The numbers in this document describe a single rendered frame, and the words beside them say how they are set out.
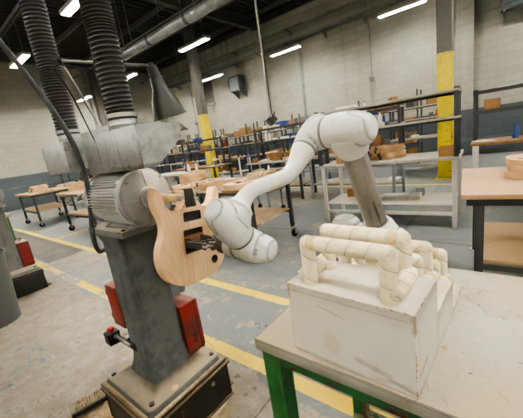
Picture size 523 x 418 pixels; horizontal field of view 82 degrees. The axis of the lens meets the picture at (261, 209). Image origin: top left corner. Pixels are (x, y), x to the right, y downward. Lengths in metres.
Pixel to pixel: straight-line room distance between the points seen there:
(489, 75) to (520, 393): 11.20
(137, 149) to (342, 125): 0.72
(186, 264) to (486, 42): 11.25
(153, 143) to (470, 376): 1.02
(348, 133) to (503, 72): 10.65
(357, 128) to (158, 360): 1.45
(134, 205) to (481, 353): 1.21
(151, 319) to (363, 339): 1.22
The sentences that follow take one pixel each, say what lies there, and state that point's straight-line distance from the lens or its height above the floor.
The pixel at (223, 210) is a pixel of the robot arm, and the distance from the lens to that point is 0.90.
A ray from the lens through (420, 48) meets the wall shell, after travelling 12.07.
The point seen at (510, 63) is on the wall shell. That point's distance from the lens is 11.73.
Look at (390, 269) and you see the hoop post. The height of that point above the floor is 1.17.
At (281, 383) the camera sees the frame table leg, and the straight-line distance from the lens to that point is 0.90.
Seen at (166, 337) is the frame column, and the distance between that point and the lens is 1.78.
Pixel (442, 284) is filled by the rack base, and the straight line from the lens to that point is 0.87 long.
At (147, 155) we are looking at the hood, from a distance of 1.06.
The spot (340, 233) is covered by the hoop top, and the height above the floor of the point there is 1.20.
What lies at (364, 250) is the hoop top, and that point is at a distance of 0.58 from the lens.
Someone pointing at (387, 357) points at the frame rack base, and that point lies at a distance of 0.66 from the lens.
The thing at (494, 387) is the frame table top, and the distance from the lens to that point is 0.76.
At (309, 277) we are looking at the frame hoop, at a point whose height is 1.12.
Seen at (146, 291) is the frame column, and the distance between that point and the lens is 1.63.
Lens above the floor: 1.42
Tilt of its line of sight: 13 degrees down
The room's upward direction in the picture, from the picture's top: 8 degrees counter-clockwise
